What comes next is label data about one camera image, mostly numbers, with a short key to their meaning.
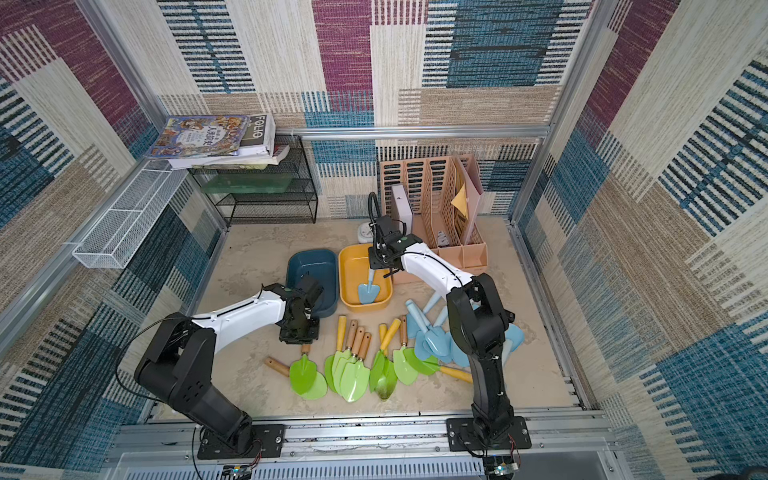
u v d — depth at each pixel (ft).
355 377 2.67
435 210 3.83
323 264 3.35
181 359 1.51
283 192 3.11
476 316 1.70
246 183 3.12
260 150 2.65
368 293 3.24
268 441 2.40
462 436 2.39
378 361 2.67
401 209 3.09
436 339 2.88
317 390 2.66
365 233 3.76
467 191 3.00
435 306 3.11
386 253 2.28
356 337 2.90
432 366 2.78
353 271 3.45
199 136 2.66
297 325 2.43
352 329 2.93
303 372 2.71
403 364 2.78
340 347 2.85
